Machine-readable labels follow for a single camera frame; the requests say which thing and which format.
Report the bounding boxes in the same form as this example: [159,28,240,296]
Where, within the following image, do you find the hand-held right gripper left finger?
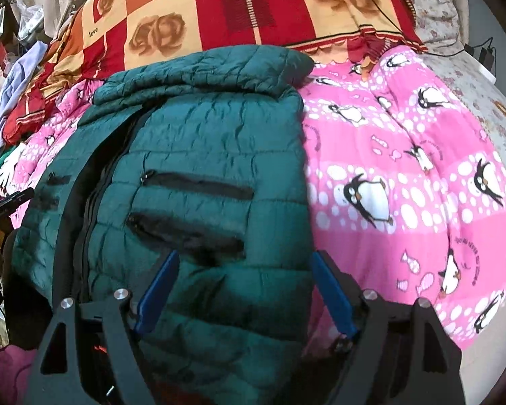
[25,250,180,405]

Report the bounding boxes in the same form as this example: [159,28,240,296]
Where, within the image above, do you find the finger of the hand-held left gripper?
[0,188,35,225]

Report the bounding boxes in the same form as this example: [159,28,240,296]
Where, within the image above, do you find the pink penguin blanket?
[8,44,506,352]

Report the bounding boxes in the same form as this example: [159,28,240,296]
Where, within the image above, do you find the lavender cloth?
[0,41,50,155]

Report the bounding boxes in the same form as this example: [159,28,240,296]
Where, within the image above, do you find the green and white cloth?
[0,142,27,200]

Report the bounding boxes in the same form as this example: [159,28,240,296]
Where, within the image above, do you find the floral pillow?
[398,0,465,47]

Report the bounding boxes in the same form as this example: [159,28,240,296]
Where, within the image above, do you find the black cable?
[353,0,492,58]

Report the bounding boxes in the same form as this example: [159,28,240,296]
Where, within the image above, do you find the green quilted jacket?
[10,44,318,405]

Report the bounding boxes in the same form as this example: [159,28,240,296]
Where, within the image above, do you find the black charger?
[478,46,497,70]

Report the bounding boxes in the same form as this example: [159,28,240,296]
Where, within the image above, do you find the clear plastic bag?
[16,1,42,41]

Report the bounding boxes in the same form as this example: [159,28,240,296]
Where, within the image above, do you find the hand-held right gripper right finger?
[311,250,467,405]

